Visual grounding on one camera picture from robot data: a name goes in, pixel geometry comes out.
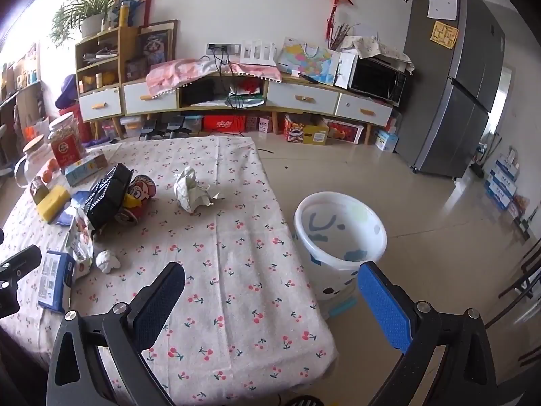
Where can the potted green plant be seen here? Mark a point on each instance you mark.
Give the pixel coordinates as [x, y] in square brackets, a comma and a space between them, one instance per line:
[91, 21]

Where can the wooden shelf unit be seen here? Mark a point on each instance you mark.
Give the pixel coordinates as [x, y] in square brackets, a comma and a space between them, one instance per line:
[126, 46]

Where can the stack of blue white cartons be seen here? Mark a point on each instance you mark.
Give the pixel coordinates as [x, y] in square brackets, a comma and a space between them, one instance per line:
[503, 177]

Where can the small white paper ball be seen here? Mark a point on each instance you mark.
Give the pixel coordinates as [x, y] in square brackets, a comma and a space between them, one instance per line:
[107, 262]

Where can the white plastic waste bin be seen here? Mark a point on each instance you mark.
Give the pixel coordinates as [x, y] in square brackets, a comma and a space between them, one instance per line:
[334, 239]

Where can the yellow plastic packet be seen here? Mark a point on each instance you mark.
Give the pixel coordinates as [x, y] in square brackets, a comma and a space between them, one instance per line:
[53, 203]

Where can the white slatted rack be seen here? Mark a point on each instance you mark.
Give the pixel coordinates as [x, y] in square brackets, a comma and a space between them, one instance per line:
[258, 53]

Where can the purple hat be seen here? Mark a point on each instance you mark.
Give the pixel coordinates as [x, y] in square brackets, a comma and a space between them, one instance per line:
[67, 91]

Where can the yellow paper note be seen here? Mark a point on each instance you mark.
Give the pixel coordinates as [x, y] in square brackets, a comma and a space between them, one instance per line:
[443, 34]

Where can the map print bag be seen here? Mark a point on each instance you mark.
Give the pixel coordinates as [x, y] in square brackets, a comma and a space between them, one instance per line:
[304, 61]

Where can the framed picture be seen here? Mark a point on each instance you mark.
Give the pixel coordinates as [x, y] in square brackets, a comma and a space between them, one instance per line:
[156, 48]

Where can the grey refrigerator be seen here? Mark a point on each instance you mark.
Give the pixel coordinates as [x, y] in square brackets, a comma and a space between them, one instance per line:
[443, 93]

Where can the blue biscuit box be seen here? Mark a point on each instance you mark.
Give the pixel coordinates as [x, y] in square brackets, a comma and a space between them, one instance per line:
[53, 279]

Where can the red bin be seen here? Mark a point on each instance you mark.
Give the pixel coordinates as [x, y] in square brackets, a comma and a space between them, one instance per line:
[82, 122]

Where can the broom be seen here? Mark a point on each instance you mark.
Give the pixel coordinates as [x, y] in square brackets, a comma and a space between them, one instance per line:
[479, 165]

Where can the cherry print tablecloth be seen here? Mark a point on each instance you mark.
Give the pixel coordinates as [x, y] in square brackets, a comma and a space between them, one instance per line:
[236, 262]

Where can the large white paper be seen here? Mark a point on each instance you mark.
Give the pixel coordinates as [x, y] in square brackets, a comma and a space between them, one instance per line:
[188, 190]

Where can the white crate with red contents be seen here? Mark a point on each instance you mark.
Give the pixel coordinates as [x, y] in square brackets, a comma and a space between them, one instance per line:
[344, 131]

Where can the black plastic tray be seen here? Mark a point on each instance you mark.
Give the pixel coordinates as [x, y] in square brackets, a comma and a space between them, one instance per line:
[105, 196]

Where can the grey power strip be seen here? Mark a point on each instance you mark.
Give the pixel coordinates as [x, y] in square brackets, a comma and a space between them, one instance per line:
[222, 48]

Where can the black grey floor device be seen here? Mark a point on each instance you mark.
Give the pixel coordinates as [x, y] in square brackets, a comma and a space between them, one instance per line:
[173, 126]

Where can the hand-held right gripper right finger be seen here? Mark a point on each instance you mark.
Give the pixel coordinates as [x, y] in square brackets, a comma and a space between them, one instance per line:
[382, 304]

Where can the dried twigs bunch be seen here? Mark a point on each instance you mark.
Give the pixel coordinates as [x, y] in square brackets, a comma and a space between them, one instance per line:
[340, 36]

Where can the pink patterned small box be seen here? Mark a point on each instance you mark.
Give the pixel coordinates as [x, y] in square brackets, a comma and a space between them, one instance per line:
[258, 123]

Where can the glass jar with wooden lid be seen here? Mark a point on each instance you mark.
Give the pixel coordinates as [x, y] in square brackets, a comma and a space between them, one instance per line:
[31, 158]

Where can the cartoon print drink can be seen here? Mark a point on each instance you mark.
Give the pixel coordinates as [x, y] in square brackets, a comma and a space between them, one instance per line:
[140, 190]

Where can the white paper sheet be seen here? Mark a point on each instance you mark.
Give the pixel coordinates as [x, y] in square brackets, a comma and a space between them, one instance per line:
[443, 7]

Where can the floral cloth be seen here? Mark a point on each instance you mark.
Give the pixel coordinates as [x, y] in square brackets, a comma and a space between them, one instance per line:
[372, 46]

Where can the pink cloth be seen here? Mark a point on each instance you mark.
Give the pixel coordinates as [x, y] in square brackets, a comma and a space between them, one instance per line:
[177, 72]

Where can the light blue plastic item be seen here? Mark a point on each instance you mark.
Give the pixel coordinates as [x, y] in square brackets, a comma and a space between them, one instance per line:
[344, 306]

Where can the black microwave oven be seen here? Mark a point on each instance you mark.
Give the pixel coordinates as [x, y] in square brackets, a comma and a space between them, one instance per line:
[374, 78]

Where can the light blue carton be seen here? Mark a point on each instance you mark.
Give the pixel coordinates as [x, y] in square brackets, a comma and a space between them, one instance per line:
[82, 171]

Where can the wooden white drawer cabinet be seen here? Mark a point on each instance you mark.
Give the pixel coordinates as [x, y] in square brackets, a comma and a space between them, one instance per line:
[302, 97]

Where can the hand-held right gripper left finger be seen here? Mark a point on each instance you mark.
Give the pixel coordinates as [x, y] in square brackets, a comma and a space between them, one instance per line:
[160, 304]

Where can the blue foil wrapper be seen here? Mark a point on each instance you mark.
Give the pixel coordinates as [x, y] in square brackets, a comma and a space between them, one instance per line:
[78, 198]

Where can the red label plastic jar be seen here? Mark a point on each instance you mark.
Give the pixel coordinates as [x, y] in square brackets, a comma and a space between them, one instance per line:
[67, 148]

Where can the dark chair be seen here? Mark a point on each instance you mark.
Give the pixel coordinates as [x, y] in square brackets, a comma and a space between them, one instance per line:
[526, 273]

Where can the red cardboard box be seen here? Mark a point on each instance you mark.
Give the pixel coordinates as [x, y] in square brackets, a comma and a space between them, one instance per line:
[224, 123]

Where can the wooden side shelf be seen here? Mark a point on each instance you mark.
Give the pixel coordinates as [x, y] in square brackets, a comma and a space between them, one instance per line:
[25, 97]

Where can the white paper bag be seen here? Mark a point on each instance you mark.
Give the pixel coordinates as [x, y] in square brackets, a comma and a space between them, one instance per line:
[346, 70]

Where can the white plastic wrapper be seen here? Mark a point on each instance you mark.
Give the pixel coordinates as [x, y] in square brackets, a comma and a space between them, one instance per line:
[80, 245]

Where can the small blue white box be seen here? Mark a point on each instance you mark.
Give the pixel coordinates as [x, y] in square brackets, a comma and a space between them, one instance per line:
[386, 140]

